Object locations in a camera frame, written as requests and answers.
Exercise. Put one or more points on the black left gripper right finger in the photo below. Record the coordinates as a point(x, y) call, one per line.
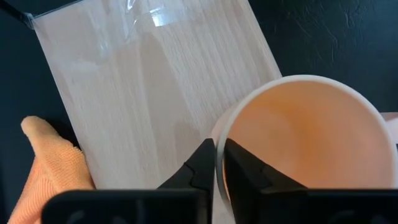
point(248, 177)

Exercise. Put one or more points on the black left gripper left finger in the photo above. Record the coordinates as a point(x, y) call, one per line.
point(199, 174)

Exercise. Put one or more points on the beige ceramic mug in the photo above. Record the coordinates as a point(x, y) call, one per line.
point(304, 133)

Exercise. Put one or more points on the light wooden board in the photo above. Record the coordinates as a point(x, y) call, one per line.
point(140, 109)

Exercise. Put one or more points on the orange cloth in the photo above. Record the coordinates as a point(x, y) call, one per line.
point(56, 174)

